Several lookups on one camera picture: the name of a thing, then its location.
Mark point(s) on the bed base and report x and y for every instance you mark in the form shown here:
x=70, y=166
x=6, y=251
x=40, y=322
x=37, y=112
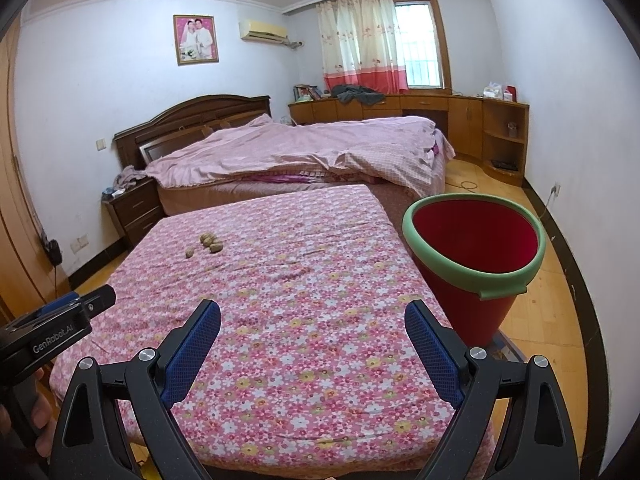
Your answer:
x=210, y=197

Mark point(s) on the black flat device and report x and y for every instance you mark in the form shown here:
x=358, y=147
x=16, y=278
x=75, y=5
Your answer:
x=502, y=164

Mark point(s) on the small red box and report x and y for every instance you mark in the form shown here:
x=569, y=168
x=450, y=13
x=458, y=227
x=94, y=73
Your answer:
x=509, y=93

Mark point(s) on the cream and red curtain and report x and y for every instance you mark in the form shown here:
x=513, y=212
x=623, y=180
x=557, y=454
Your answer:
x=360, y=40

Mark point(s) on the red bin with green rim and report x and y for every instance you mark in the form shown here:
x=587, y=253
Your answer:
x=475, y=235

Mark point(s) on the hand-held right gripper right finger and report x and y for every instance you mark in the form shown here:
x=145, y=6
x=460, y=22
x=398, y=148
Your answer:
x=435, y=355

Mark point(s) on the black hanging charger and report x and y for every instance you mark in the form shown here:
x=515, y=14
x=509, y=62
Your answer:
x=52, y=249

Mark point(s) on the row of books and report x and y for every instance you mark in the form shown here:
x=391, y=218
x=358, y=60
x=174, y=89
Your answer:
x=307, y=93

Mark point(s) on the pink clothes heap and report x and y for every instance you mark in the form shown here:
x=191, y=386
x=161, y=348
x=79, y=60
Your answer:
x=130, y=176

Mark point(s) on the bed with pink blanket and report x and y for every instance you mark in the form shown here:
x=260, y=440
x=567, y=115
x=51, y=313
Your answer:
x=300, y=150

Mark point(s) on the white wall socket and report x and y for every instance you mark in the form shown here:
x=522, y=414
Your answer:
x=555, y=190
x=80, y=243

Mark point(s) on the pink floral tablecloth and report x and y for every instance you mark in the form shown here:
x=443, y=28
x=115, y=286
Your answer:
x=300, y=285

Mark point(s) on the framed wall photo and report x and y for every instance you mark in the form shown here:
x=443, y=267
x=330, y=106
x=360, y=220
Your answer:
x=196, y=40

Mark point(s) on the small glass jar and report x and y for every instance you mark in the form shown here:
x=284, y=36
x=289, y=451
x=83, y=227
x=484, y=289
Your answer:
x=512, y=130

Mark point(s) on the wooden wardrobe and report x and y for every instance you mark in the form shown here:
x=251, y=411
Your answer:
x=15, y=210

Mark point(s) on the white wall switch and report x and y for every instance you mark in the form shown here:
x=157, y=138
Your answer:
x=100, y=144

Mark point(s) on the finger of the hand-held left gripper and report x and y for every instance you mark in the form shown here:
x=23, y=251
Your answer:
x=97, y=300

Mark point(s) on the wooden framed window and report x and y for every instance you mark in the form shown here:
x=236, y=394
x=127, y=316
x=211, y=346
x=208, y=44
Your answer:
x=422, y=45

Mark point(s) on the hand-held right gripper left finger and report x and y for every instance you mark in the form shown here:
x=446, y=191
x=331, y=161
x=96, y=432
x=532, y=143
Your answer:
x=192, y=355

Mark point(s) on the dark wooden headboard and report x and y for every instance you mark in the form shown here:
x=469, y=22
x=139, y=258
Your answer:
x=190, y=115

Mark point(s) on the person's left hand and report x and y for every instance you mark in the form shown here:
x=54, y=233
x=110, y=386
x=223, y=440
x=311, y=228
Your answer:
x=42, y=412

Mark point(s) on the dark grey clothes heap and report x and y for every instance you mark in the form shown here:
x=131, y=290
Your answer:
x=357, y=95

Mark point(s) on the long wooden cabinet unit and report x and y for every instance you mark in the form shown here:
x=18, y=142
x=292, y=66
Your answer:
x=465, y=110

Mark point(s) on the dark wooden nightstand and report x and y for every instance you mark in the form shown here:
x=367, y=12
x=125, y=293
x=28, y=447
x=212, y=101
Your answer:
x=135, y=210

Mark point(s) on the white tissue box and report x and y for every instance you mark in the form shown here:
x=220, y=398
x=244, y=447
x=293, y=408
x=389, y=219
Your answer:
x=492, y=90

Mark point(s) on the wall air conditioner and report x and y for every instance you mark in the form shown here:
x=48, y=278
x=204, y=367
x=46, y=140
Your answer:
x=262, y=30

